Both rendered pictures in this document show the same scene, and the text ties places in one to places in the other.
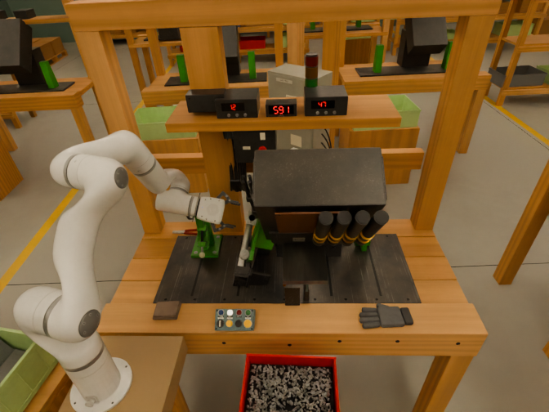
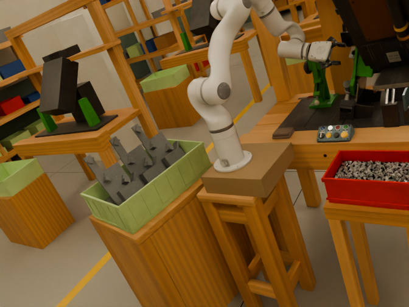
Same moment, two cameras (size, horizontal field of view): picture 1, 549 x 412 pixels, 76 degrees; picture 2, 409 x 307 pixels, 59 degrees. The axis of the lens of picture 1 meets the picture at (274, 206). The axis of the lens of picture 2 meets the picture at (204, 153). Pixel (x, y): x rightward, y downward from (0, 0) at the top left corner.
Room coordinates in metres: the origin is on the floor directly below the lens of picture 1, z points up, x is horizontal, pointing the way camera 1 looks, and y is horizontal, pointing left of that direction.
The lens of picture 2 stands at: (-0.67, -0.32, 1.72)
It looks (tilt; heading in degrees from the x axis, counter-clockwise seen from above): 24 degrees down; 40
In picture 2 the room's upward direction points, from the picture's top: 22 degrees counter-clockwise
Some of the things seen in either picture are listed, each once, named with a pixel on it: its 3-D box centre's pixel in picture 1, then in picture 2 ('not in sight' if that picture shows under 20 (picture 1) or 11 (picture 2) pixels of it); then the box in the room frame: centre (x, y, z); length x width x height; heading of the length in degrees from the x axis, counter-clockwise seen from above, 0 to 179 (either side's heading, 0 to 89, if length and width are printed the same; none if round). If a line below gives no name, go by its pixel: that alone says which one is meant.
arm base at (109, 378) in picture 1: (92, 369); (227, 145); (0.60, 0.60, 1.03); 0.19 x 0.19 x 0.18
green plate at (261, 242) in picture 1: (264, 229); (365, 59); (1.07, 0.04, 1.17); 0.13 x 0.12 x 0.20; 86
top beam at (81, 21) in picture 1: (278, 6); not in sight; (1.43, -0.05, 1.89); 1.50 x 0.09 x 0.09; 86
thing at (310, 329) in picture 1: (284, 329); (383, 148); (0.85, -0.02, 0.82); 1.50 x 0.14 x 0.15; 86
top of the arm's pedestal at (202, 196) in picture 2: not in sight; (240, 180); (0.60, 0.60, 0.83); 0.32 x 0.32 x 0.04; 86
